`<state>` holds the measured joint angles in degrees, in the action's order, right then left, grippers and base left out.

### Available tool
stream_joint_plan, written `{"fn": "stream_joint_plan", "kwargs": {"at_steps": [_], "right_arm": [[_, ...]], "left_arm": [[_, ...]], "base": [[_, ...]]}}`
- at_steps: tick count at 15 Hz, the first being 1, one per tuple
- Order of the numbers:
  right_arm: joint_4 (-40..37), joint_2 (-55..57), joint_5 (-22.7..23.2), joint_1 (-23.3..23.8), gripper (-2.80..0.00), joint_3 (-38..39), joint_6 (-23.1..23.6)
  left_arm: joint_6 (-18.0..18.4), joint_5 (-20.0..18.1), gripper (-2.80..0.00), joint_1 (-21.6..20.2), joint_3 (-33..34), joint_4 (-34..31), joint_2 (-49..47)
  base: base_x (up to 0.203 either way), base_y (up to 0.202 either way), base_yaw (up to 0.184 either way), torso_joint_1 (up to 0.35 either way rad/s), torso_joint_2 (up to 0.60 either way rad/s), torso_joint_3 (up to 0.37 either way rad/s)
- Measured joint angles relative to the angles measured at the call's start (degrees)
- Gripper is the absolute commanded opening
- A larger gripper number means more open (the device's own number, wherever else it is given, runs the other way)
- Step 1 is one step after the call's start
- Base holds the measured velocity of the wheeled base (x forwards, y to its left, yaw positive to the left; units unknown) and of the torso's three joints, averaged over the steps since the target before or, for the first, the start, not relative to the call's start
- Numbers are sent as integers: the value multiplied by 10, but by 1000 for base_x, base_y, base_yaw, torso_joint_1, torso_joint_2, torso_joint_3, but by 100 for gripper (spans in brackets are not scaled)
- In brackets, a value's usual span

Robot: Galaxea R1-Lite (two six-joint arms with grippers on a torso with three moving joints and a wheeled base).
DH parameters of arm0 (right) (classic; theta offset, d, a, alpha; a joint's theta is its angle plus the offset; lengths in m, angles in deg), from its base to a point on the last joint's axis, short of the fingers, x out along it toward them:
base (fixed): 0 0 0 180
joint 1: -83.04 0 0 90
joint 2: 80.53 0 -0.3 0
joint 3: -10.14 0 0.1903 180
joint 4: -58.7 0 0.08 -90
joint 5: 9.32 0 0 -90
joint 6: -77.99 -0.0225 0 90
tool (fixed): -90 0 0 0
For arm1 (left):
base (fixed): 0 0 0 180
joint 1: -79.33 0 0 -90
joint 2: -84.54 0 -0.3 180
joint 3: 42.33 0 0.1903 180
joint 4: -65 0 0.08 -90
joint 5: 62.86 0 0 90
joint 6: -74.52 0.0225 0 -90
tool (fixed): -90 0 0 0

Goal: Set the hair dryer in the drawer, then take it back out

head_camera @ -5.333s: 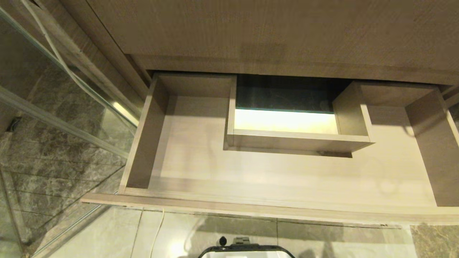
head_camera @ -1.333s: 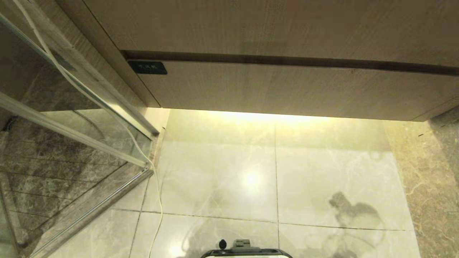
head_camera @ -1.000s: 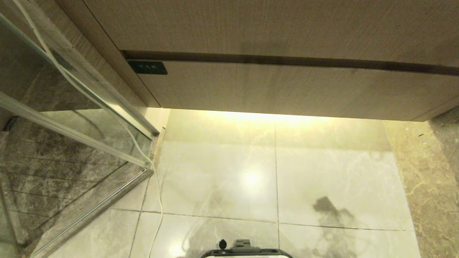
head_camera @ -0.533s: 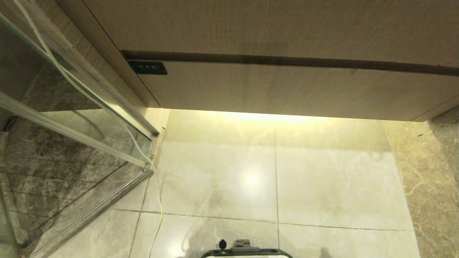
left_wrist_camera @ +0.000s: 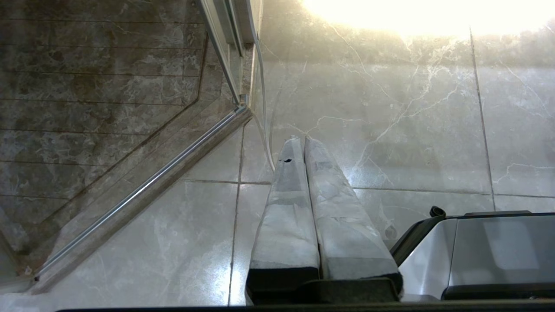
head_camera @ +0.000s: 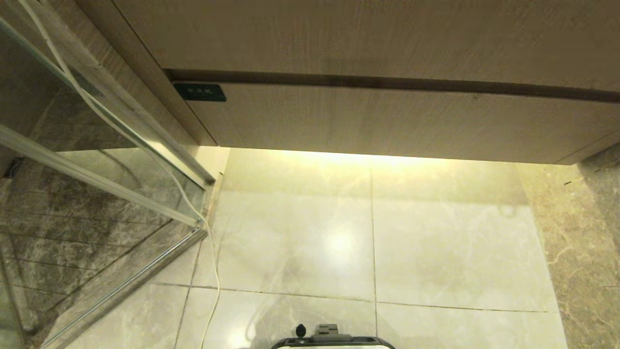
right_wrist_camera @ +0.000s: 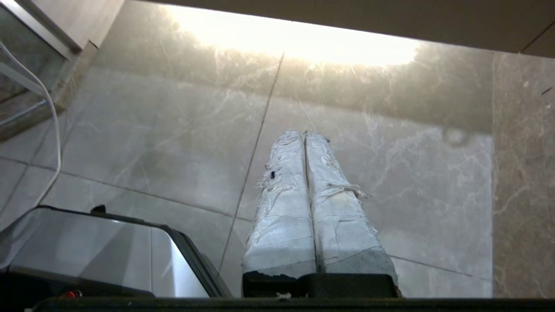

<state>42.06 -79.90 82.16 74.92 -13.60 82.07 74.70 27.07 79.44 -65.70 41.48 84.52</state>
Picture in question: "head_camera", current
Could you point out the wooden vanity cabinet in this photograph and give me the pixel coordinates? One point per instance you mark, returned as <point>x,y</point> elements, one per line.
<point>339,34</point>

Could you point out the wooden drawer front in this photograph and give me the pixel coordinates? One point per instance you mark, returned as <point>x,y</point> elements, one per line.
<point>387,121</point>

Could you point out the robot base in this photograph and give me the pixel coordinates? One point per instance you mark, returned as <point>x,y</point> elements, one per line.
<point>333,341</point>

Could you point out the dark rectangular label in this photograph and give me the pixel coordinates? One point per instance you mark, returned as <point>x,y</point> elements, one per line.
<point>200,92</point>

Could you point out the glass shower door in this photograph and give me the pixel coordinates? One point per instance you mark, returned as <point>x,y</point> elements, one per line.
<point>72,194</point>

